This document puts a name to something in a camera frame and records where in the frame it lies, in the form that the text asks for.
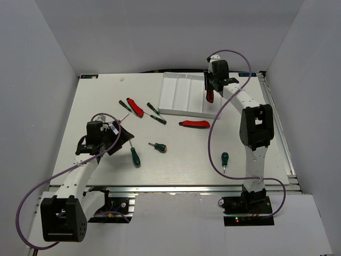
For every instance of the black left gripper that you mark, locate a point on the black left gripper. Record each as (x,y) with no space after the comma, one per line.
(124,136)

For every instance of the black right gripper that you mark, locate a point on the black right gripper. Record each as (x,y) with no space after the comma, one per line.
(206,74)

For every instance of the red black utility knife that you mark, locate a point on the red black utility knife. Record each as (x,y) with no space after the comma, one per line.
(210,96)

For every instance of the long green screwdriver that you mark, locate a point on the long green screwdriver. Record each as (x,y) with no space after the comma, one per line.
(135,157)

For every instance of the red curved utility knife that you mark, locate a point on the red curved utility knife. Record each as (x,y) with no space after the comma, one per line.
(135,108)

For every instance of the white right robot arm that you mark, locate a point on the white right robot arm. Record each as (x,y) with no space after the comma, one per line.
(256,126)

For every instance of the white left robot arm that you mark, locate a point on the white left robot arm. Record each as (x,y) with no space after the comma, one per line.
(65,214)

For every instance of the white compartment tray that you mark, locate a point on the white compartment tray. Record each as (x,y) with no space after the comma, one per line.
(184,94)

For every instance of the small black precision screwdriver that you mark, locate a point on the small black precision screwdriver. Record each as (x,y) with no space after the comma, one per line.
(124,105)

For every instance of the black precision screwdriver lower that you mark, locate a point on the black precision screwdriver lower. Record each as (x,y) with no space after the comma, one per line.
(158,119)

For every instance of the black green precision screwdriver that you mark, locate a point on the black green precision screwdriver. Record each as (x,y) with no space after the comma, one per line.
(153,108)

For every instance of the stubby green orange screwdriver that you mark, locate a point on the stubby green orange screwdriver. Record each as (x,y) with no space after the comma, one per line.
(159,147)

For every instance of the blue table label left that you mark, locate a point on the blue table label left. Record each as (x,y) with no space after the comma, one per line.
(89,76)

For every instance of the red handled thin screwdriver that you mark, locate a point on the red handled thin screwdriver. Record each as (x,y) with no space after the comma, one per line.
(124,117)

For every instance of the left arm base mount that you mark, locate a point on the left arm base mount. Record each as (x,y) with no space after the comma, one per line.
(116,204)

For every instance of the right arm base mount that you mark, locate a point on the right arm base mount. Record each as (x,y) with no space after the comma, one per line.
(248,209)

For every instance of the aluminium rail frame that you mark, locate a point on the aluminium rail frame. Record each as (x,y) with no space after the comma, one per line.
(223,136)

